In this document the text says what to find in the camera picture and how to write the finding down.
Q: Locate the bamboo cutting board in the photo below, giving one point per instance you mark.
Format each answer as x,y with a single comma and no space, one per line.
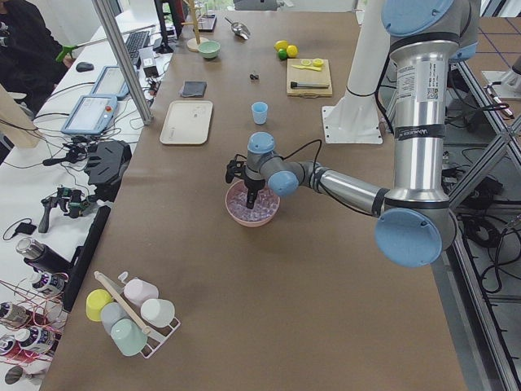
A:
308,76

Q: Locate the steel ice scoop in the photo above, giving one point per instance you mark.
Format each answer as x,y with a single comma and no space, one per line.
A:
239,29

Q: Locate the mint green bowl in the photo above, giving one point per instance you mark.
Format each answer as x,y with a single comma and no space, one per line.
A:
209,49

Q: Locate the yellow cup on rack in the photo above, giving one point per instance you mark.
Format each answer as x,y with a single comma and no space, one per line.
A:
95,302

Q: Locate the cream rabbit tray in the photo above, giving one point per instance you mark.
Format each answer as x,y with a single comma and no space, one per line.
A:
187,122

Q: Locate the yellow plastic knife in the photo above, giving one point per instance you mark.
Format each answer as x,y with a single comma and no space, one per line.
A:
306,67

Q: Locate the mint cup on rack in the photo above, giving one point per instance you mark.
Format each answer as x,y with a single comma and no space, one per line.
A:
128,337

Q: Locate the steel muddler black tip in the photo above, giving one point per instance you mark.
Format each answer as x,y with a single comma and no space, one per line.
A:
302,85

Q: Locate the yellow lemon front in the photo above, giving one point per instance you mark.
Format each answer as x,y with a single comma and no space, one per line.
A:
281,45

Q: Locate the grey folded cloth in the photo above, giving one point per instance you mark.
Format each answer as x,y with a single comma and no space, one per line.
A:
192,89

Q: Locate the yellow lemon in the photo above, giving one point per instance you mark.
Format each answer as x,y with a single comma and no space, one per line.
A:
281,45
292,51

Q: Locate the blue teach pendant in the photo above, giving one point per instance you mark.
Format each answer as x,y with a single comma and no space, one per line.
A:
91,115
111,81

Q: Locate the white wire cup rack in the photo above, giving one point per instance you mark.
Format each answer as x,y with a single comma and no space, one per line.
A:
156,336

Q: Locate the light blue plastic cup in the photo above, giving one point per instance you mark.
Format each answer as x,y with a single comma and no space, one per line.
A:
260,112

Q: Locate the black keyboard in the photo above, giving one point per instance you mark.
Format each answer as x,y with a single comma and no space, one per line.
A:
134,43

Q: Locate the black computer mouse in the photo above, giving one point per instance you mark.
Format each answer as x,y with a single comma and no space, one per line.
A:
84,67

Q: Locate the aluminium frame post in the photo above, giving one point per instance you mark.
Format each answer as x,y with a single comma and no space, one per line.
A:
118,47

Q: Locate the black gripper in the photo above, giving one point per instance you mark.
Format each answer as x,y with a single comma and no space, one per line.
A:
252,185

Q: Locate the black steel thermos bottle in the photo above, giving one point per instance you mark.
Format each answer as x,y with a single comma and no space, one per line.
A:
41,257

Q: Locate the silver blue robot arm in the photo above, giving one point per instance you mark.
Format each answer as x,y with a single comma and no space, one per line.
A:
414,224

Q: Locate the person in black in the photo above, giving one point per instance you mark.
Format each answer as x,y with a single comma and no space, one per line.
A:
28,61

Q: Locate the pink cup on rack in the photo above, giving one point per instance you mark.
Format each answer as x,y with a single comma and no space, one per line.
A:
137,291

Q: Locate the yellow lemon rear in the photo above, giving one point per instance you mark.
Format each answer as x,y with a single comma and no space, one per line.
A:
292,51

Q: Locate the grey cup on rack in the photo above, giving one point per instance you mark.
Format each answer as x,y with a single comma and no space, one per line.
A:
110,314

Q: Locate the black plastic shell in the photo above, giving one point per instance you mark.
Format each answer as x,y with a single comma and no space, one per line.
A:
107,161

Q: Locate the wooden cup stand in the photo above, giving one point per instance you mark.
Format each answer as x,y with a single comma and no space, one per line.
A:
193,20

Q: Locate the blue teach pendant far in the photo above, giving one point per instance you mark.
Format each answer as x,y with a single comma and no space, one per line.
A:
111,81

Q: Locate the blue teach pendant near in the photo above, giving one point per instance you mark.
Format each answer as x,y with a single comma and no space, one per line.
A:
91,115

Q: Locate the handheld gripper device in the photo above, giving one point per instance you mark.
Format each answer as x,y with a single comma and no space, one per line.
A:
70,201

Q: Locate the white cup on rack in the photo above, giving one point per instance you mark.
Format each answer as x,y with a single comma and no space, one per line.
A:
158,312

